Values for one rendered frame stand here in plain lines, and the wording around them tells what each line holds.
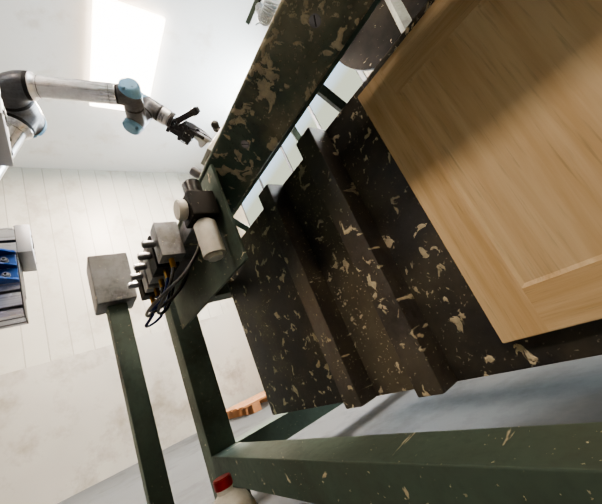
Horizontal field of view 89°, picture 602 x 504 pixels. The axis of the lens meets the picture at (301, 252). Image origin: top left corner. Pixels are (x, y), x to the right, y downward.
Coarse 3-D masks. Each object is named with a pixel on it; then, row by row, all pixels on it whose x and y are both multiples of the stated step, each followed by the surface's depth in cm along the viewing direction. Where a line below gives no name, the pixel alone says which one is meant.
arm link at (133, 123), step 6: (144, 108) 127; (126, 114) 126; (132, 114) 124; (138, 114) 125; (144, 114) 128; (150, 114) 133; (126, 120) 126; (132, 120) 127; (138, 120) 127; (144, 120) 130; (150, 120) 135; (126, 126) 128; (132, 126) 127; (138, 126) 128; (144, 126) 132; (132, 132) 130; (138, 132) 130
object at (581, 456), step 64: (320, 192) 73; (384, 192) 66; (256, 256) 109; (320, 256) 84; (384, 256) 65; (448, 256) 58; (192, 320) 116; (256, 320) 114; (320, 320) 78; (384, 320) 63; (448, 320) 59; (192, 384) 106; (320, 384) 91; (384, 384) 73; (448, 384) 57; (256, 448) 84; (320, 448) 62; (384, 448) 49; (448, 448) 40; (512, 448) 34; (576, 448) 30
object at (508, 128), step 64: (448, 0) 50; (512, 0) 44; (576, 0) 39; (384, 64) 60; (448, 64) 52; (512, 64) 45; (576, 64) 40; (384, 128) 62; (448, 128) 53; (512, 128) 46; (576, 128) 41; (448, 192) 54; (512, 192) 47; (576, 192) 42; (512, 256) 48; (576, 256) 42; (512, 320) 49; (576, 320) 43
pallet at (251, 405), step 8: (264, 392) 383; (248, 400) 362; (256, 400) 323; (264, 400) 380; (232, 408) 347; (240, 408) 317; (248, 408) 324; (256, 408) 319; (232, 416) 355; (240, 416) 340
